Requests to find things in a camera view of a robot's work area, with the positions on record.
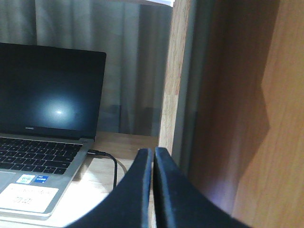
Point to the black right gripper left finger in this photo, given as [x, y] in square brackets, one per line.
[126, 206]

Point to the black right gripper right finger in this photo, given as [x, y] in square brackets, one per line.
[178, 204]

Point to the white paper sheet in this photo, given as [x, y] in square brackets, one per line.
[169, 3]

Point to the wooden shelf unit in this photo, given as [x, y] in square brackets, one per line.
[233, 106]

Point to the silver open laptop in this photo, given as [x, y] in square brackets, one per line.
[49, 107]

